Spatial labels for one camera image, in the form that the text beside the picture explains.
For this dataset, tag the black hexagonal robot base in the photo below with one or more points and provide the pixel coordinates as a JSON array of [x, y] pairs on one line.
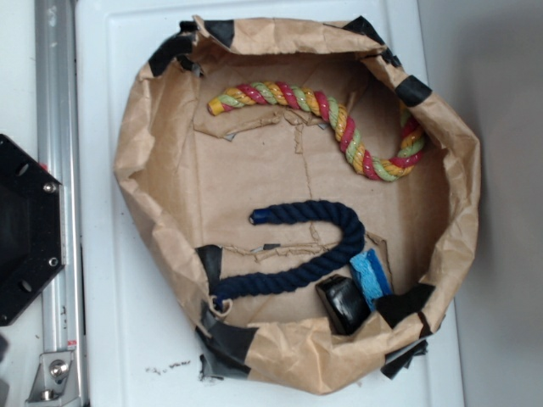
[[31, 242]]

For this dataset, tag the brown paper bag tray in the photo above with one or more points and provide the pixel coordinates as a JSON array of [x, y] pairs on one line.
[[258, 156]]

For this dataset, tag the blue sponge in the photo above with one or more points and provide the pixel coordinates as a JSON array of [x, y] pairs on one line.
[[369, 276]]

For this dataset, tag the black taped block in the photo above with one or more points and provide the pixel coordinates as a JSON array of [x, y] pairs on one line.
[[345, 305]]

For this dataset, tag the white plastic tray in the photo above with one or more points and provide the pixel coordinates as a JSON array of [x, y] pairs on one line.
[[141, 348]]

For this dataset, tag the aluminium extrusion rail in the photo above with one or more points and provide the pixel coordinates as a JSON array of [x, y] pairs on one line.
[[63, 319]]

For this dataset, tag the metal corner bracket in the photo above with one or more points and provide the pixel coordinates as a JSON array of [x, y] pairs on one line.
[[55, 380]]

